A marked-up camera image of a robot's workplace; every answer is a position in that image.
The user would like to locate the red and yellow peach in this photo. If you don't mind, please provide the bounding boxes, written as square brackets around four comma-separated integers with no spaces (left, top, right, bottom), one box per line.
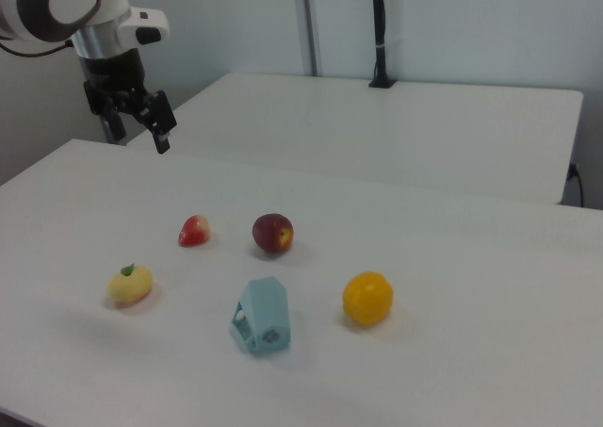
[177,214,211,248]

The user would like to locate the white side table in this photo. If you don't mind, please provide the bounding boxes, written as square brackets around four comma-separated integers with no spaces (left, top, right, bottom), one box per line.
[124,72,585,206]

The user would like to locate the dark red apple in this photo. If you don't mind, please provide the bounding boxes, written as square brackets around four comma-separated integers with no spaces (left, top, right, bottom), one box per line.
[252,213,295,254]

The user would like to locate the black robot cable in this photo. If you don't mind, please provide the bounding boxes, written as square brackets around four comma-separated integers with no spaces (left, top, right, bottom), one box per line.
[0,39,77,58]

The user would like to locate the yellow bell pepper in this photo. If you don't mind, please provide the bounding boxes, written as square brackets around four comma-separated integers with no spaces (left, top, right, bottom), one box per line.
[342,271,395,327]

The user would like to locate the black pole with base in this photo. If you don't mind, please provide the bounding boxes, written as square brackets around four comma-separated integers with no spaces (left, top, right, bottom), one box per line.
[367,0,398,90]

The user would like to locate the pale yellow peach with leaf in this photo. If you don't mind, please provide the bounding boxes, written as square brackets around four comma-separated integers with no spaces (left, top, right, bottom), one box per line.
[106,263,155,304]

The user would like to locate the black wall cable with plug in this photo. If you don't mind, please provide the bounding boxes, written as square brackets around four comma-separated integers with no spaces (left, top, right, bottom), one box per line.
[567,161,586,207]

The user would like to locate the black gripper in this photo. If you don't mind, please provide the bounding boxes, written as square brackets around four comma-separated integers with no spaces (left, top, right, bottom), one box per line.
[77,48,179,156]

